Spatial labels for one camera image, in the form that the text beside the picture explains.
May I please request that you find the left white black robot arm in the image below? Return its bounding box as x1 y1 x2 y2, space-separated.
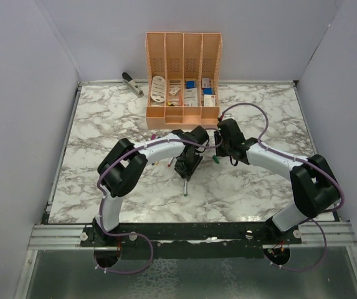
93 126 209 246

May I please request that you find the purple cable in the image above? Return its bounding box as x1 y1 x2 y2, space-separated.
217 102 344 273
93 126 219 275

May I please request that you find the white paper packet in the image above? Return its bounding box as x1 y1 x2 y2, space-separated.
183 88 199 107

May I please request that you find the blue stamp left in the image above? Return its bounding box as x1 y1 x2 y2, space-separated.
185 80 196 89

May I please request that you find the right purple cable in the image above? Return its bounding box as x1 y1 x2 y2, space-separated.
217 102 344 273

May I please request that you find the aluminium frame rail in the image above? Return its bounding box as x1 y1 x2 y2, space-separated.
28 221 357 250

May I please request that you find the large white box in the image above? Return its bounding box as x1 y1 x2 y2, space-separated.
203 94 216 107

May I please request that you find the green pen cap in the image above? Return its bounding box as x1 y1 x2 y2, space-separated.
212 155 219 164

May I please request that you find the small white label box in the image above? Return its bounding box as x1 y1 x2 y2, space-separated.
169 86 180 96

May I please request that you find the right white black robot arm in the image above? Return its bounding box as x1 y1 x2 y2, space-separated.
214 118 341 244

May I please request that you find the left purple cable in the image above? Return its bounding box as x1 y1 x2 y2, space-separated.
93 126 219 275

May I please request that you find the black grey stapler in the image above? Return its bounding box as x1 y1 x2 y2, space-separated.
121 72 144 97

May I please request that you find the red white small box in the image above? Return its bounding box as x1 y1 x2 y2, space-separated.
201 77 211 88

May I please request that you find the orange plastic file organizer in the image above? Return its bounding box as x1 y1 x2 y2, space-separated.
145 32 222 130

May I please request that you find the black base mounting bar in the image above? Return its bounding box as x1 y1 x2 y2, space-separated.
80 222 302 260

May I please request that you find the white oval card pack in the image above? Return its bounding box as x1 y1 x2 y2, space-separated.
150 75 166 103

